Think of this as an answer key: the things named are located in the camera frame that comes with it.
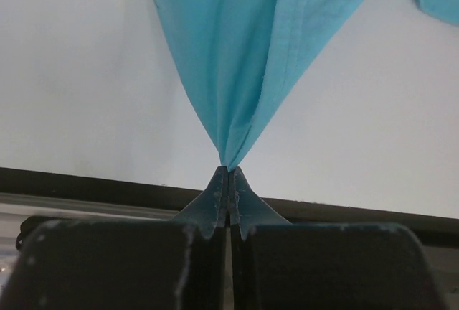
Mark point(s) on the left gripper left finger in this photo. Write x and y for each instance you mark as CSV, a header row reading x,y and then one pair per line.
x,y
126,264

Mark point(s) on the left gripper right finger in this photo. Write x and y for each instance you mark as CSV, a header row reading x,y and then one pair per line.
x,y
281,265

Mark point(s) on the teal t-shirt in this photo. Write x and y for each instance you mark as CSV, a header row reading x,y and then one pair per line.
x,y
239,59

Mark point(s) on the aluminium frame rail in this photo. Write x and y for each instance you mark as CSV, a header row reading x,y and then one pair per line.
x,y
16,208

